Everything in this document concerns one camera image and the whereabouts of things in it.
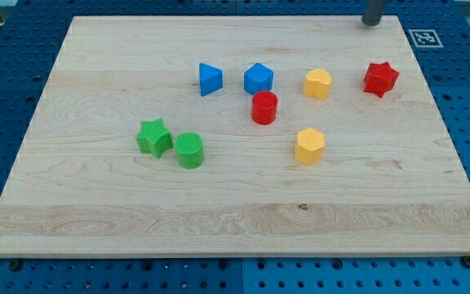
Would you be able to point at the white fiducial marker tag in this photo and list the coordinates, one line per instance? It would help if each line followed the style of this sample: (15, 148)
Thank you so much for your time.
(425, 38)

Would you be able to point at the yellow heart block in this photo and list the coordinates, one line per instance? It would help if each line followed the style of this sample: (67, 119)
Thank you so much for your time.
(317, 83)

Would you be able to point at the blue triangle block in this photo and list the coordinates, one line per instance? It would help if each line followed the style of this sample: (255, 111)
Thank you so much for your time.
(210, 79)

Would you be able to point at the wooden board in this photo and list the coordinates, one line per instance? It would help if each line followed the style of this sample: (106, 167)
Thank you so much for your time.
(389, 182)

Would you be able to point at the black bolt front right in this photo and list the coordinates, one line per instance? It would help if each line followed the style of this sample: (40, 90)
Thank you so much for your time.
(465, 261)

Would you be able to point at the red star block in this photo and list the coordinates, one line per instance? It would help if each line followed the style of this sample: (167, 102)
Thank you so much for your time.
(380, 78)

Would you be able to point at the black bolt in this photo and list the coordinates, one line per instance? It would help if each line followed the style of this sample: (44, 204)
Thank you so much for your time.
(465, 261)
(15, 264)

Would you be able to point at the blue cube block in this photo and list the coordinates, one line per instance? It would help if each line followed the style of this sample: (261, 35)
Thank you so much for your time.
(258, 78)

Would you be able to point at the green star block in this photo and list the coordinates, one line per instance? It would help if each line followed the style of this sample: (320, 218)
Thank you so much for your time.
(154, 138)

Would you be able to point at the yellow hexagon block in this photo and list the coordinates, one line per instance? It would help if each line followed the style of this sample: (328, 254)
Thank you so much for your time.
(309, 146)

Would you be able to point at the red cylinder block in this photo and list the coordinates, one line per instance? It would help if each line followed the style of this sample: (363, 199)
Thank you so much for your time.
(264, 107)

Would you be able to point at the green cylinder block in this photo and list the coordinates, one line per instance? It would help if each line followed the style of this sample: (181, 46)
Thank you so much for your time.
(189, 149)

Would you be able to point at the black bolt front left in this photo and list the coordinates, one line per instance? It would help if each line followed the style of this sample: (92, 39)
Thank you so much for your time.
(15, 264)

